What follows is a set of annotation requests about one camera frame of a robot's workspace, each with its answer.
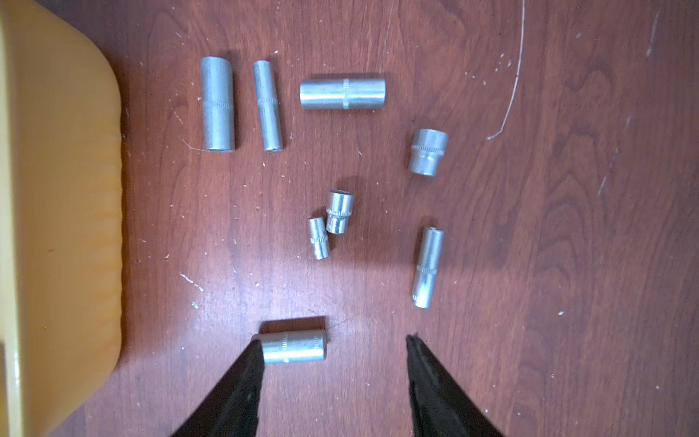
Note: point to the small short silver socket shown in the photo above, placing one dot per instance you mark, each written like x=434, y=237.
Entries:
x=339, y=210

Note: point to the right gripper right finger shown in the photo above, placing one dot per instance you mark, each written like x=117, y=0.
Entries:
x=439, y=406

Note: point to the tiny silver socket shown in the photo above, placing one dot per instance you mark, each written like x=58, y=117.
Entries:
x=319, y=238

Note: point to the horizontal long silver socket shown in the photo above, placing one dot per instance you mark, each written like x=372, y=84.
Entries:
x=343, y=93

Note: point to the yellow plastic tray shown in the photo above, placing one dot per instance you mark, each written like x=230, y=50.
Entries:
x=61, y=219

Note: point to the wide short silver socket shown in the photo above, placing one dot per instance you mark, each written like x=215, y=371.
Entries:
x=427, y=150

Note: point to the slim long silver socket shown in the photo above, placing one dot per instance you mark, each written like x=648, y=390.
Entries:
x=427, y=267

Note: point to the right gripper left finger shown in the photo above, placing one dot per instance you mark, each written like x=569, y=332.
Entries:
x=231, y=408

